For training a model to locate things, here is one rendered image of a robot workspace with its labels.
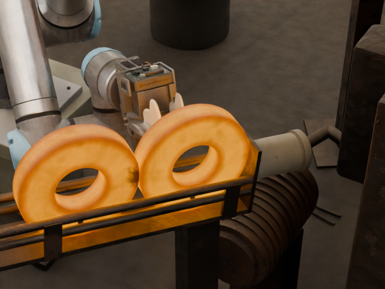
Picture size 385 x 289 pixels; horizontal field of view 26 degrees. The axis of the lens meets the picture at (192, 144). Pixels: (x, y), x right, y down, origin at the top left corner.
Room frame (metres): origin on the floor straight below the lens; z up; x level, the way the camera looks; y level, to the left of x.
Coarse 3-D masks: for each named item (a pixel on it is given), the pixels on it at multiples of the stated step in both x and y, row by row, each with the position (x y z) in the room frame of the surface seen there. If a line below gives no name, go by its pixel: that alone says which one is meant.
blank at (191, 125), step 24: (168, 120) 0.83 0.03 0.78; (192, 120) 0.83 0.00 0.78; (216, 120) 0.84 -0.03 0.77; (144, 144) 0.82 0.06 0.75; (168, 144) 0.81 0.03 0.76; (192, 144) 0.83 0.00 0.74; (216, 144) 0.84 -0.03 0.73; (240, 144) 0.85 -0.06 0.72; (144, 168) 0.80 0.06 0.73; (168, 168) 0.81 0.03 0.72; (216, 168) 0.84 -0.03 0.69; (240, 168) 0.85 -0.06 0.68; (144, 192) 0.80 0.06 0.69; (168, 192) 0.81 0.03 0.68; (216, 192) 0.84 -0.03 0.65
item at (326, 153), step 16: (352, 0) 1.77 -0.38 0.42; (368, 0) 1.72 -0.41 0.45; (352, 16) 1.76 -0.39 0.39; (368, 16) 1.72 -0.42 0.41; (352, 32) 1.74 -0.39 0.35; (352, 48) 1.72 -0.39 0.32; (320, 144) 1.74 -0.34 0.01; (336, 144) 1.74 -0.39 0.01; (320, 160) 1.67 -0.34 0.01; (336, 160) 1.67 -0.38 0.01
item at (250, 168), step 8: (248, 136) 0.87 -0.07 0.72; (248, 144) 0.87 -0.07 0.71; (256, 144) 0.86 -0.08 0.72; (256, 152) 0.85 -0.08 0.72; (248, 160) 0.86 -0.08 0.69; (256, 160) 0.84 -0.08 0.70; (248, 168) 0.86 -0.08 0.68; (256, 168) 0.84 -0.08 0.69; (240, 176) 0.87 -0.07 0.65; (256, 176) 0.84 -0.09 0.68; (248, 200) 0.84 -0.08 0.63; (248, 208) 0.84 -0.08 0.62
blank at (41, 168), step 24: (48, 144) 0.76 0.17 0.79; (72, 144) 0.76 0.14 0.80; (96, 144) 0.77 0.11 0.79; (120, 144) 0.79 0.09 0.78; (24, 168) 0.75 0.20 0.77; (48, 168) 0.75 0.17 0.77; (72, 168) 0.76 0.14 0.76; (96, 168) 0.77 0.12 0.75; (120, 168) 0.79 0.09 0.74; (24, 192) 0.74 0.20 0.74; (48, 192) 0.75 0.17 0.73; (96, 192) 0.79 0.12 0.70; (120, 192) 0.78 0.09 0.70; (24, 216) 0.73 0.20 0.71; (48, 216) 0.75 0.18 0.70
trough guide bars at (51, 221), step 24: (192, 168) 0.88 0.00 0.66; (72, 192) 0.81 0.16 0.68; (192, 192) 0.80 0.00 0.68; (240, 192) 0.83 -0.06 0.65; (72, 216) 0.74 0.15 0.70; (96, 216) 0.75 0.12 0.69; (120, 216) 0.77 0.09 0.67; (144, 216) 0.78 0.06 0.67; (24, 240) 0.71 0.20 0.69; (48, 240) 0.72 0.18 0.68
